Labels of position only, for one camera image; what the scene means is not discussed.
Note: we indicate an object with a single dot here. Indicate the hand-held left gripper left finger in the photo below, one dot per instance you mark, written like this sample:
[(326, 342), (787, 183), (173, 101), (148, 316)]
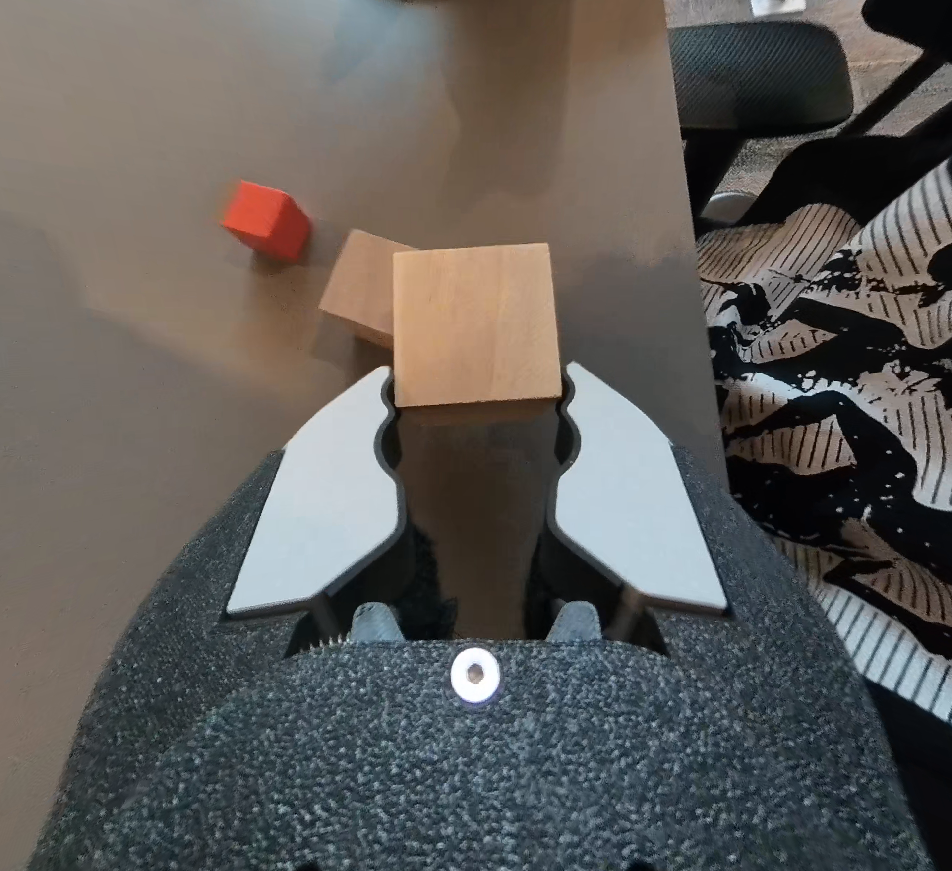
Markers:
[(320, 514)]

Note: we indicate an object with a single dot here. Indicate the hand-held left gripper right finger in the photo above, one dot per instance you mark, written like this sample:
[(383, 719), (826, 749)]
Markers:
[(640, 507)]

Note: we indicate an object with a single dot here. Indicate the medium wooden cube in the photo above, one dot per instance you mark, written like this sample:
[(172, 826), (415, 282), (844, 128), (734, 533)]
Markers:
[(357, 291)]

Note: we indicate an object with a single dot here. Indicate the large wooden cube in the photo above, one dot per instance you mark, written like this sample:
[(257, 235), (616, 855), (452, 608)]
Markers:
[(476, 325)]

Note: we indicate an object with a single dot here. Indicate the small red cube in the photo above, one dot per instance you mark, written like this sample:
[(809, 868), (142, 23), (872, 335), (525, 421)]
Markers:
[(268, 221)]

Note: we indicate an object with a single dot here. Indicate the person's printed shirt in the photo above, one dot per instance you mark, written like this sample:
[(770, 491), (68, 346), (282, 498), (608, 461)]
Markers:
[(848, 425)]

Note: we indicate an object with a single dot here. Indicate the black office chair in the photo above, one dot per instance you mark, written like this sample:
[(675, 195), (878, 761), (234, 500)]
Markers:
[(766, 83)]

